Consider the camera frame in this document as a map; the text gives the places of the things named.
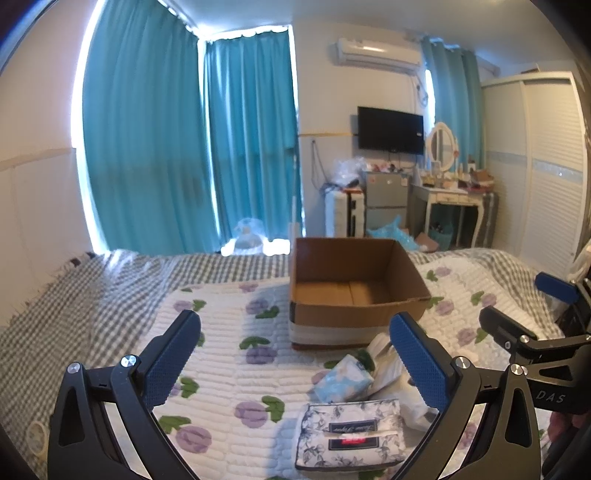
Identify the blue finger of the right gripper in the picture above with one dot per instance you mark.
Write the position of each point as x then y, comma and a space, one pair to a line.
505, 331
556, 288

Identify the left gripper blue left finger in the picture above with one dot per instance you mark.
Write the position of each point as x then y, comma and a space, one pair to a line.
82, 442

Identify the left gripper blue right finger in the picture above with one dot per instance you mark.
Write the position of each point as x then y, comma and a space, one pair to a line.
506, 445

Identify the white cloth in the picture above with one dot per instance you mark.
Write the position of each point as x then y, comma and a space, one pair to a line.
393, 381

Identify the light blue tissue pack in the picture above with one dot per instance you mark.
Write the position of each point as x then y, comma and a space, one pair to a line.
346, 381

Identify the floral navy tissue pouch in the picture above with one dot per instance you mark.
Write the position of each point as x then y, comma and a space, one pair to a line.
351, 436

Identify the brown cardboard box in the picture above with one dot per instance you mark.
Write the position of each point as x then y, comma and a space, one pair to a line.
345, 291

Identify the person right hand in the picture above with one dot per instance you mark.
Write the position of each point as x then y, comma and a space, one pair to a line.
560, 424

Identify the white dressing table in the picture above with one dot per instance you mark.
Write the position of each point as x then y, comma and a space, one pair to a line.
463, 198

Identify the grey checked bed sheet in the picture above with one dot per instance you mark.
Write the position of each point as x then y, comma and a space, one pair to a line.
270, 330

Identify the floral white quilt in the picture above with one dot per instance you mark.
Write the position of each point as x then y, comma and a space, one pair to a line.
232, 411

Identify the white louvered wardrobe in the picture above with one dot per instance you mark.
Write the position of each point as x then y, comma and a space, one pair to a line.
536, 148

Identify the blue plastic bag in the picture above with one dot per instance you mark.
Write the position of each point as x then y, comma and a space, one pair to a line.
394, 231

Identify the white oval vanity mirror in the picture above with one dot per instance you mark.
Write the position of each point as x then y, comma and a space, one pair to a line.
442, 148

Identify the grey mini fridge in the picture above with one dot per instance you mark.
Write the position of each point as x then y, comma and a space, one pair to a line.
386, 196

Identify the white suitcase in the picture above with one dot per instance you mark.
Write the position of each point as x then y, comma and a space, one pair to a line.
345, 213

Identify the teal curtain right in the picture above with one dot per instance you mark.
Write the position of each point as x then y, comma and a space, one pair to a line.
458, 95

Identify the clear plastic bag pile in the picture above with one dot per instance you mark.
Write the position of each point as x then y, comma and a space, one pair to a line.
348, 172

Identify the clear bag by window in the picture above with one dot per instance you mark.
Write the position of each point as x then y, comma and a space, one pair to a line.
250, 239

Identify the white air conditioner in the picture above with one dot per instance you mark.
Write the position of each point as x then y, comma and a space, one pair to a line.
378, 55

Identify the large teal curtain left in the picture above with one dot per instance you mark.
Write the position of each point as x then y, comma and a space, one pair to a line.
144, 133

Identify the teal curtain middle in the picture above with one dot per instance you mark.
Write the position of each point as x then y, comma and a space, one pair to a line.
252, 120

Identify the black wall television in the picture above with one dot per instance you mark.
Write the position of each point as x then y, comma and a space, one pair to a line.
391, 131

